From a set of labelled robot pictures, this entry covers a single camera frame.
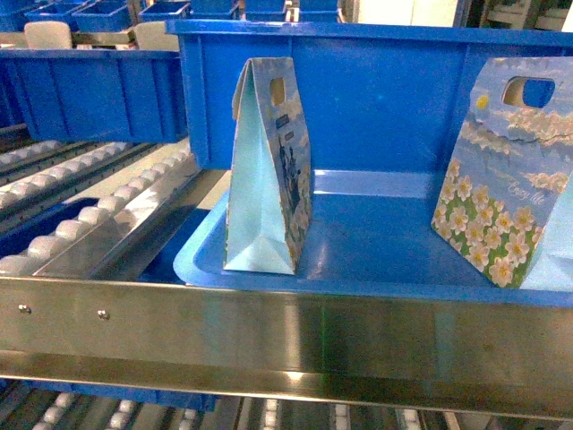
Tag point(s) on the flower gift bag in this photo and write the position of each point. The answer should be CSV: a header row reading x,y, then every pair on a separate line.
x,y
269,205
506,200

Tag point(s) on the large blue plastic bin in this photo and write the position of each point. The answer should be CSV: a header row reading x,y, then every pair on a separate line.
x,y
383,106

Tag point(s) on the blue bin on left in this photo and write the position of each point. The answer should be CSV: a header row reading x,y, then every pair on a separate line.
x,y
98,95

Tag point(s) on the white roller track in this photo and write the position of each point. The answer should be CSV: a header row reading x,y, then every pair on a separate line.
x,y
43,249

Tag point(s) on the grey chair right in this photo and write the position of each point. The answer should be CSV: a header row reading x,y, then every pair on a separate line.
x,y
151,36

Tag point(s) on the grey chair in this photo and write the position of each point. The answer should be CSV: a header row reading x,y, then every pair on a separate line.
x,y
151,36
48,35

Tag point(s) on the grey chair left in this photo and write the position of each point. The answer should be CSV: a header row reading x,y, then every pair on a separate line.
x,y
48,35

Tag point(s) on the steel rack front rail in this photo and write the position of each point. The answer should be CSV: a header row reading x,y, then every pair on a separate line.
x,y
506,352

